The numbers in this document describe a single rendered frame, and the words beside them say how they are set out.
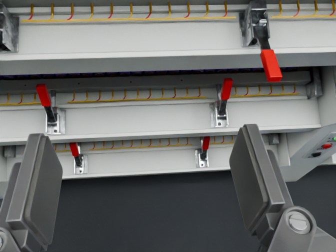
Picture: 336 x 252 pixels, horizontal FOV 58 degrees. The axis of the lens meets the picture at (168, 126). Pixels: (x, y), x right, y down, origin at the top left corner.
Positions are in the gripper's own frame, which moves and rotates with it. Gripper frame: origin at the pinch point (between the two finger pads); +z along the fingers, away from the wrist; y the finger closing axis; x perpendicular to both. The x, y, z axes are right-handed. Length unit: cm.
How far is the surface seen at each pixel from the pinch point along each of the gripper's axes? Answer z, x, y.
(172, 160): 29, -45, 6
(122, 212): 25, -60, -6
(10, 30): 20.9, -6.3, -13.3
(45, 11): 23.2, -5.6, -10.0
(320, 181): 29, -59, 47
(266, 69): 14.2, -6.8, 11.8
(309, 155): 26, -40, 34
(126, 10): 23.2, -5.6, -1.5
